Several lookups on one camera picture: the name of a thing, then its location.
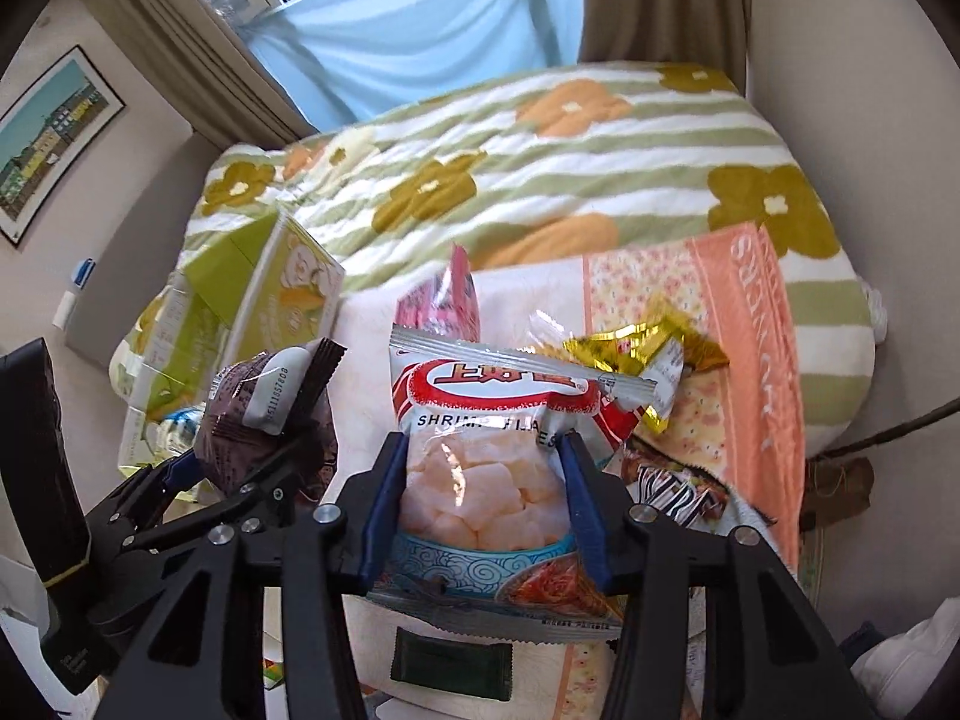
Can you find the clear blue plastic packet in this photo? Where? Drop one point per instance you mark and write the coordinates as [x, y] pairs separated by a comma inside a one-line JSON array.
[[176, 427]]

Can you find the pink snack packet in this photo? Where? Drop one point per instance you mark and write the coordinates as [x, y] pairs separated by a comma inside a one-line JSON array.
[[442, 307]]

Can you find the shrimp chips bag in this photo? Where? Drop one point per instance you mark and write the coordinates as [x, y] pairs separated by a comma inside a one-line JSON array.
[[480, 495]]

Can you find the pink floral towel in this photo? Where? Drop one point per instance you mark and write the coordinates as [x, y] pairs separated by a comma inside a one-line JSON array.
[[750, 360]]

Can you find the brown paper bag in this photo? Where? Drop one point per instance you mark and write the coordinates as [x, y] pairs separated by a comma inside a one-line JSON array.
[[840, 484]]

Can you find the green cardboard box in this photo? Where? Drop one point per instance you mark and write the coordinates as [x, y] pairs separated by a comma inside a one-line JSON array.
[[292, 292]]

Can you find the gold wrapped snack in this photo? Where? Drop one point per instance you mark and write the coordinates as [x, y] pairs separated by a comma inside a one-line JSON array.
[[645, 337]]

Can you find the framed picture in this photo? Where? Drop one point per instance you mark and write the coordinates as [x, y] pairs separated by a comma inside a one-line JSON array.
[[52, 135]]

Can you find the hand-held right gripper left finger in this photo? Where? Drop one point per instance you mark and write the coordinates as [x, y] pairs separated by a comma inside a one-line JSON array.
[[382, 510]]

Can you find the floral striped blanket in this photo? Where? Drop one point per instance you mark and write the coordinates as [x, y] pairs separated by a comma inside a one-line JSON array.
[[525, 165]]

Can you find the brown curtain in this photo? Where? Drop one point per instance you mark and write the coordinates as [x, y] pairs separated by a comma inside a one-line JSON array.
[[195, 52], [660, 0]]

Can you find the white crumpled bag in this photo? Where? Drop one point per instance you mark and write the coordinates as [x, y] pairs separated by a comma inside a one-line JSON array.
[[876, 311]]

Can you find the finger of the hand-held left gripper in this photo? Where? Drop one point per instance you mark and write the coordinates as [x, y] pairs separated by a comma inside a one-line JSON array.
[[142, 495], [247, 487]]

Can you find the white cloth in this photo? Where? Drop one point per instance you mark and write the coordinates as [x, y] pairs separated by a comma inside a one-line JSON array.
[[915, 652]]

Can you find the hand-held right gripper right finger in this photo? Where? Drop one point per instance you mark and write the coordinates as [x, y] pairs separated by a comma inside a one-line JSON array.
[[585, 510]]

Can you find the dark green snack packet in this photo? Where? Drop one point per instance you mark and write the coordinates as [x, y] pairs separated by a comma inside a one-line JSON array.
[[450, 660]]

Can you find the yellow printed snack bag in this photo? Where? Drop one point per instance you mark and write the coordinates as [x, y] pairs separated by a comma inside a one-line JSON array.
[[675, 495]]

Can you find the light blue curtain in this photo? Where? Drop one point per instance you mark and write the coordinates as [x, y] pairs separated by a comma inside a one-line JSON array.
[[420, 37]]

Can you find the white blue wall device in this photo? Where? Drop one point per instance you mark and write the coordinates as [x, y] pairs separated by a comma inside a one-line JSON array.
[[75, 292]]

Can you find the brown snack packet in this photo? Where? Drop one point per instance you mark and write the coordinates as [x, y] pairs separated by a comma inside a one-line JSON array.
[[240, 435]]

